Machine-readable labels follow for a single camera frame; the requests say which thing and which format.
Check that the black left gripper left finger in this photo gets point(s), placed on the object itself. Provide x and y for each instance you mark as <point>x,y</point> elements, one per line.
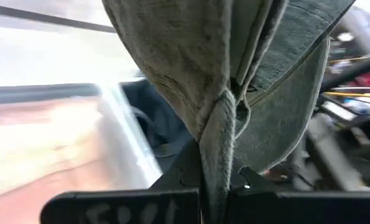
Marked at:
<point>125,208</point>

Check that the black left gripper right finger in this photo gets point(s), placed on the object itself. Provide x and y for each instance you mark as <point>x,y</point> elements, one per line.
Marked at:
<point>296,208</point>

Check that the dark blue cap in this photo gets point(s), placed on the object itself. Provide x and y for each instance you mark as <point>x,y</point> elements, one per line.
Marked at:
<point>160,124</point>

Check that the olive green cap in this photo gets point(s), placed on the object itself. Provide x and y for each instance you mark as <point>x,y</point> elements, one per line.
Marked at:
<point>187,62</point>

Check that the clear plastic bin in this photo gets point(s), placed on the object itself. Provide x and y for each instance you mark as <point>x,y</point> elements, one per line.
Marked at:
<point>125,130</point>

